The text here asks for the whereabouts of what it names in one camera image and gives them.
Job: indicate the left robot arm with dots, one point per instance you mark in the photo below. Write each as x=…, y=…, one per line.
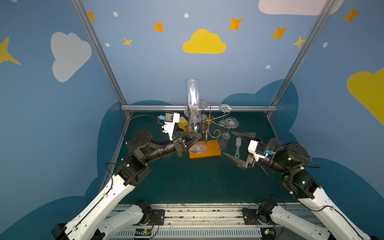
x=126, y=180

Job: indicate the clear flute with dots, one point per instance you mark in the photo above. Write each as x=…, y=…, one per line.
x=186, y=114
x=204, y=104
x=230, y=123
x=194, y=105
x=225, y=109

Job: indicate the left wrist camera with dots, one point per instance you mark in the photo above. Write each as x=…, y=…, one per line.
x=170, y=120

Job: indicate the gold wire glass rack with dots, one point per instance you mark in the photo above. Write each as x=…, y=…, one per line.
x=212, y=121

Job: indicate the orange wooden rack base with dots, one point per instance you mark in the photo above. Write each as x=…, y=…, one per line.
x=207, y=149

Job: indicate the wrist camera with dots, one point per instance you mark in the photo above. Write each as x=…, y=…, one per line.
x=259, y=150
x=170, y=120

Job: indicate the yellow black rubber glove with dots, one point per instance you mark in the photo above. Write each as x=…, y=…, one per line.
x=183, y=124

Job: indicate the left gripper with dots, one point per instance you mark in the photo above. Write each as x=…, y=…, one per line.
x=182, y=144

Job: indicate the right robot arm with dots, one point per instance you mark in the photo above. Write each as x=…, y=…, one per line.
x=291, y=161

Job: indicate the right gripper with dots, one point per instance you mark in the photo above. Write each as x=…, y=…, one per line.
x=249, y=157

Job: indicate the pale green scrub brush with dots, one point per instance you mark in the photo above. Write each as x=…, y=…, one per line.
x=238, y=144

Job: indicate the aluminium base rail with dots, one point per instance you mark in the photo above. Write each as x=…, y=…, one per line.
x=224, y=215

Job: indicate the frosted brown plastic cup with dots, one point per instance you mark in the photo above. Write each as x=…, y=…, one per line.
x=274, y=143

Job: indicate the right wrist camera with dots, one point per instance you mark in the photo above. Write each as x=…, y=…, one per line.
x=259, y=150

